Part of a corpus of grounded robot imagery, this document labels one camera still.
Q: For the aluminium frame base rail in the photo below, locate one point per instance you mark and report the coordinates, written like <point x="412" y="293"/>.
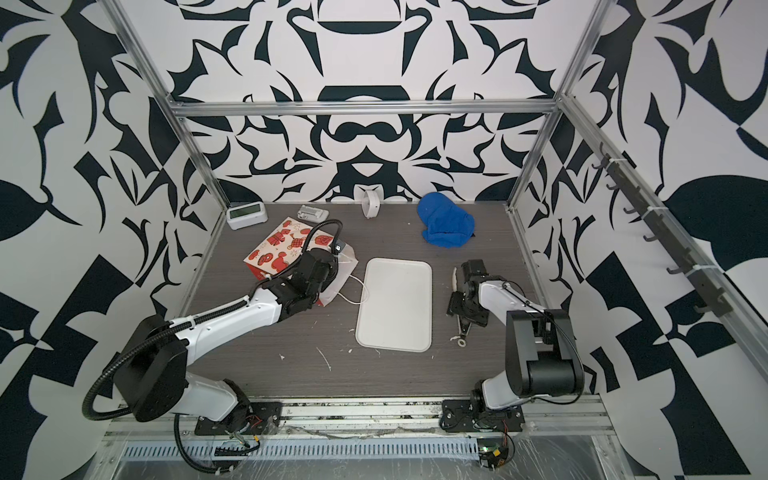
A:
<point x="364" y="429"/>

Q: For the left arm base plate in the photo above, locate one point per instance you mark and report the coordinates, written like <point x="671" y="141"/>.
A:
<point x="262" y="417"/>

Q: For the white plastic tray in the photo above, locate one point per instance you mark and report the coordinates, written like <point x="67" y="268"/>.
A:
<point x="397" y="311"/>

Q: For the white digital clock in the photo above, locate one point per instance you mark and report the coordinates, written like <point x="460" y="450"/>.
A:
<point x="246" y="215"/>

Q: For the blue cap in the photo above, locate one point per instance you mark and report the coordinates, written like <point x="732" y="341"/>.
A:
<point x="446" y="224"/>

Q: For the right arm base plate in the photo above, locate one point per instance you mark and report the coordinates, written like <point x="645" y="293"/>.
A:
<point x="466" y="416"/>

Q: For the grey wall hook rail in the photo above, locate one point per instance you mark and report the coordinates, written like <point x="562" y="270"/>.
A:
<point x="667" y="231"/>

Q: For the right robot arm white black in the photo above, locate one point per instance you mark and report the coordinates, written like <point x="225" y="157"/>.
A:
<point x="541" y="359"/>

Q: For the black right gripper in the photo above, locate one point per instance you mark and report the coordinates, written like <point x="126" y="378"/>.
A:
<point x="456" y="306"/>

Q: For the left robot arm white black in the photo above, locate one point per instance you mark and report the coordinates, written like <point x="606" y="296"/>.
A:
<point x="156" y="381"/>

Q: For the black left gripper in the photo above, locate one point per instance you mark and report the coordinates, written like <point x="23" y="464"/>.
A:
<point x="330" y="278"/>

